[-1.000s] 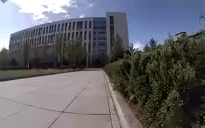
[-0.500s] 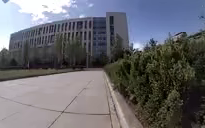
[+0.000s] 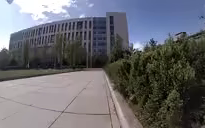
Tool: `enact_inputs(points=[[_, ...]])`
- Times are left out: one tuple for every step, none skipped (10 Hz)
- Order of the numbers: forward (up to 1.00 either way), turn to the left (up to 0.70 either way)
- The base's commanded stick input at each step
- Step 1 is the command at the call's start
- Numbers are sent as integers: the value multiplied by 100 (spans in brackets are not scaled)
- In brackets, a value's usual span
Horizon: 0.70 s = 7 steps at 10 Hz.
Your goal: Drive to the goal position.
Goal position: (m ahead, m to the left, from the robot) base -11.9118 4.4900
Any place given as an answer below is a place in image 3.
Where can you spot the pale multi-storey building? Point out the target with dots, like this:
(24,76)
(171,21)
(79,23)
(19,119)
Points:
(100,33)

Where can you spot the grey concrete kerb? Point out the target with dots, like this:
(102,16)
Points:
(118,107)

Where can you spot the pale concrete slab path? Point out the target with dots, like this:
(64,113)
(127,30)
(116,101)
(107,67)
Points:
(56,96)

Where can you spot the green hedge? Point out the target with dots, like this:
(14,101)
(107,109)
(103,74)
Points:
(163,76)

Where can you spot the grass strip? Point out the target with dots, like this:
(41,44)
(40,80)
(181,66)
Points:
(16,74)

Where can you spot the row of trees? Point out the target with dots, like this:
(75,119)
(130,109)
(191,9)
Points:
(73,54)

